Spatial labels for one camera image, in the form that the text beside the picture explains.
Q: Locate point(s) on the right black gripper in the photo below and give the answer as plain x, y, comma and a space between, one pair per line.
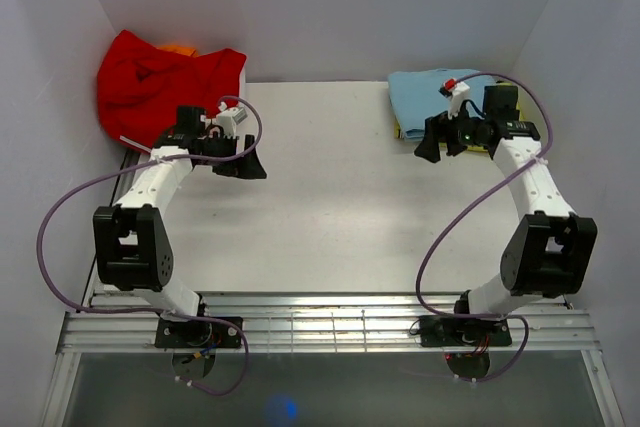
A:
436, 127

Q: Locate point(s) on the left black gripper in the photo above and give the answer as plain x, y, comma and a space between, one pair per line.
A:
247, 167

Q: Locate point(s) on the light blue trousers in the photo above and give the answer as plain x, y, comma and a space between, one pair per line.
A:
415, 96

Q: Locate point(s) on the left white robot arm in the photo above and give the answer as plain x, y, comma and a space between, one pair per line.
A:
133, 249

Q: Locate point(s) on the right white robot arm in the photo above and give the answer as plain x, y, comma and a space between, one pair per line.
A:
549, 252

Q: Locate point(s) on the white perforated basket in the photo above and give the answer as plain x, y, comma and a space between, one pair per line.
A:
242, 83

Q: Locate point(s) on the orange garment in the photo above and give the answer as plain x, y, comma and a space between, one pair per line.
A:
179, 49

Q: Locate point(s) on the red garment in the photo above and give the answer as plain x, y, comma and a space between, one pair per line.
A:
139, 86

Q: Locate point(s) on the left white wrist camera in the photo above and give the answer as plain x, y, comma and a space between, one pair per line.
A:
229, 118

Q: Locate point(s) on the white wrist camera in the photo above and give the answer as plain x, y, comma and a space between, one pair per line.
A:
457, 93
229, 118

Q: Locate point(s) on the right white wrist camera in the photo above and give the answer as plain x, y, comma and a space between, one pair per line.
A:
457, 93

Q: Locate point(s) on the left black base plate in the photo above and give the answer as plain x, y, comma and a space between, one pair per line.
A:
227, 334

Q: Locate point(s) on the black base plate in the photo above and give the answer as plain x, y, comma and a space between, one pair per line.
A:
227, 334
448, 331

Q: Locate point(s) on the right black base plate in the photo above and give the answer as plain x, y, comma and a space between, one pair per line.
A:
448, 331

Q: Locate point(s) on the aluminium rail frame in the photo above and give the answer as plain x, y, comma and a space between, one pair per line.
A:
330, 261

